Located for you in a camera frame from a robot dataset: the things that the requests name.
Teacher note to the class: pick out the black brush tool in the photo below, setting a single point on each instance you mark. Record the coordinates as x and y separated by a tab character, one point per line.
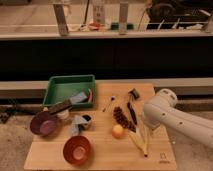
132	112

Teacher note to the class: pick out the purple bowl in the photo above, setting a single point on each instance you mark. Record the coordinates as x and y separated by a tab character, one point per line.
43	123

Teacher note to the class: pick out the green plastic tray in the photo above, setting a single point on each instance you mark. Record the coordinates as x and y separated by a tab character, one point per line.
61	88

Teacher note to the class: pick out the small black clip object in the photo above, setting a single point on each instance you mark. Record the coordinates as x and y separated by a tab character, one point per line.
134	94

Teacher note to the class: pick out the wooden cutting board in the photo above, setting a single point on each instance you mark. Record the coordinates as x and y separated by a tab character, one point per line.
108	153

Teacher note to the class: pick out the red chili pepper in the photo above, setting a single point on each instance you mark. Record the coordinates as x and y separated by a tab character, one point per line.
90	96

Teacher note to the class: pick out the dark red grape bunch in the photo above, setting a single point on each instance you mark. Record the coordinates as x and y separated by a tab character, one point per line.
121	119

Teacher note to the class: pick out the small white cup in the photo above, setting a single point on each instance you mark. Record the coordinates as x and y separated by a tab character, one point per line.
64	115

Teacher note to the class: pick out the small black round container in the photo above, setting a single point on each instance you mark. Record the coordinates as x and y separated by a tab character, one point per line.
89	121

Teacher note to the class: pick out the red bowl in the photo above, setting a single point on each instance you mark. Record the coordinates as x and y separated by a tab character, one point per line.
77	150

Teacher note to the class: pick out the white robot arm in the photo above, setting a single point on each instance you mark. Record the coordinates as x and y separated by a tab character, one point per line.
160	109

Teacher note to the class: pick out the orange fruit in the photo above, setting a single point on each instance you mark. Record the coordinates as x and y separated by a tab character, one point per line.
117	131

